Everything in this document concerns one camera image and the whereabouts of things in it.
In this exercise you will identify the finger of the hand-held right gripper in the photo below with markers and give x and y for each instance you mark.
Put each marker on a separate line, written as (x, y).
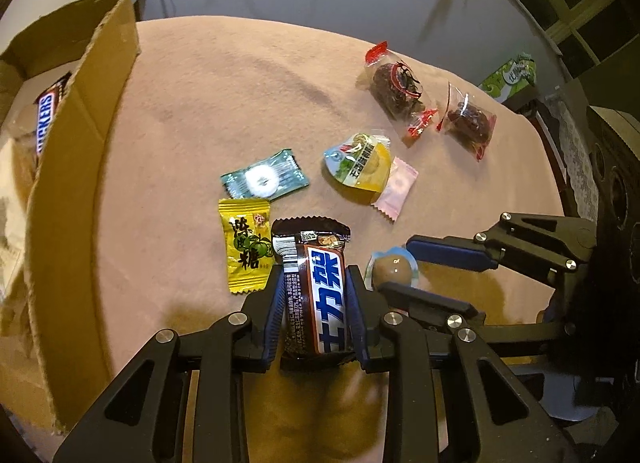
(450, 250)
(420, 300)

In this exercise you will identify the small dried date packet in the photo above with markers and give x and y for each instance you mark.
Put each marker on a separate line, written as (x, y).
(470, 120)

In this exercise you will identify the pink candy packet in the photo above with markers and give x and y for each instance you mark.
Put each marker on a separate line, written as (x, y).
(397, 188)

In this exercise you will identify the green mint candy packet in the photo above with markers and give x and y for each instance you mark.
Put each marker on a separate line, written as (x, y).
(260, 177)

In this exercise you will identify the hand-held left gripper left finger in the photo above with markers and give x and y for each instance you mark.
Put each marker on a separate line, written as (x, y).
(274, 323)

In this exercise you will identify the white window frame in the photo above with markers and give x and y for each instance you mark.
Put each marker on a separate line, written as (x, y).
(568, 28)

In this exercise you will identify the yellow candy packet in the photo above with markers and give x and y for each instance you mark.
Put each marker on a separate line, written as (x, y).
(245, 243)

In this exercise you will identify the pink tablecloth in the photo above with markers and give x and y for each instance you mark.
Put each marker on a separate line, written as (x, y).
(200, 93)

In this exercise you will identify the floral patterned cloth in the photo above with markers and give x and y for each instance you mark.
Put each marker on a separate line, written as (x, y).
(575, 153)

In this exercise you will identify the yellow jelly cup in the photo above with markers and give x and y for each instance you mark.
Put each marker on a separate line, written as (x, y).
(360, 163)

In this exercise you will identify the brown chocolate bar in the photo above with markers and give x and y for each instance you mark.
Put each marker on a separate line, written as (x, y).
(320, 288)
(47, 113)

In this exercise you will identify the green tissue box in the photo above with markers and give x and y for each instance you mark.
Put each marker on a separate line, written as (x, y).
(510, 75)

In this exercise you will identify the large dried date packet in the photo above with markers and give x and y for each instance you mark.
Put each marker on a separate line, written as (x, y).
(395, 88)

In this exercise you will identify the cardboard box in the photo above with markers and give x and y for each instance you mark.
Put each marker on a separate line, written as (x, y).
(75, 168)

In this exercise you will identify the brown jelly cup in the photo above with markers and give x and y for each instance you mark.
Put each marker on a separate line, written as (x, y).
(392, 267)

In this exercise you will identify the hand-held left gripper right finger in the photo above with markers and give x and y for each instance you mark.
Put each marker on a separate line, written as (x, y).
(357, 313)

